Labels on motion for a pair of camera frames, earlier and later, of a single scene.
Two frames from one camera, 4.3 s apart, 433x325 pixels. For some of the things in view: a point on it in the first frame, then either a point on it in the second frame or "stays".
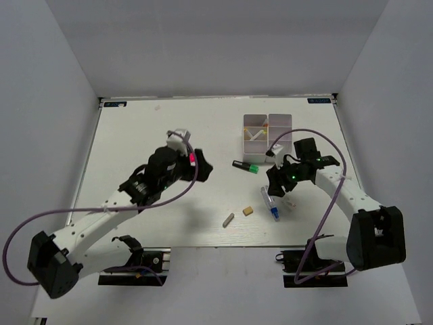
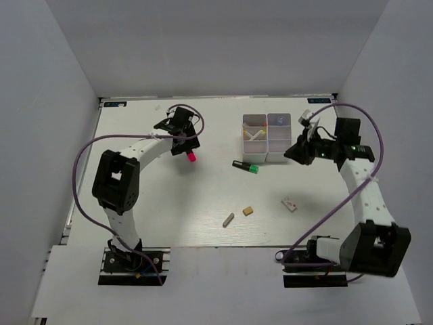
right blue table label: x=320 y=100 stays
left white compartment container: x=254 y=151 stays
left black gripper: x=203 y=167 to x=192 y=143
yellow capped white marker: x=248 y=133 stays
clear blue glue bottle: x=270 y=202 to x=280 y=120
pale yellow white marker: x=261 y=132 stays
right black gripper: x=276 y=176 to x=301 y=151
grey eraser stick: x=228 y=220 stays
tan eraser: x=247 y=210 stays
